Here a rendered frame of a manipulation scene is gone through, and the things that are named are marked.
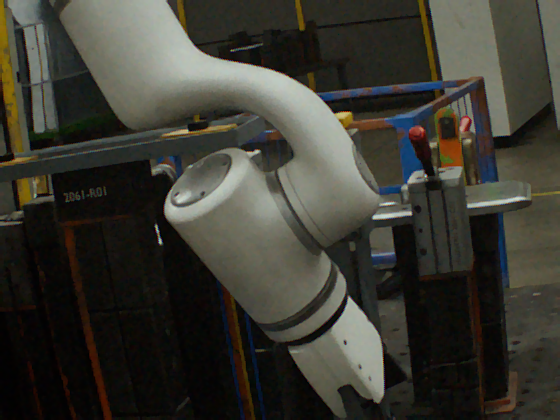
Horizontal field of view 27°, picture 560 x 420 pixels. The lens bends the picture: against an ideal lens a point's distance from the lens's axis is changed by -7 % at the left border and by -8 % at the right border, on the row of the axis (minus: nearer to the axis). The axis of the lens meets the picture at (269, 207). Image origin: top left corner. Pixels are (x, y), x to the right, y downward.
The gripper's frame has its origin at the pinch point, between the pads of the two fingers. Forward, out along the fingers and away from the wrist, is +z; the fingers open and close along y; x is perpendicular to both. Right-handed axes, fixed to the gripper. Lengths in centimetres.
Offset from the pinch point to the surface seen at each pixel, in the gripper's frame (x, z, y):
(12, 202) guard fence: -232, 107, -344
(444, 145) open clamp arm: 4, 16, -67
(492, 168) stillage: -34, 170, -290
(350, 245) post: -1.1, -5.4, -21.6
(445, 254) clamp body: 3.9, 9.4, -32.7
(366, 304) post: -2.8, 0.8, -19.1
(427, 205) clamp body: 4.6, 3.8, -35.6
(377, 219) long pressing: -4.7, 8.5, -45.3
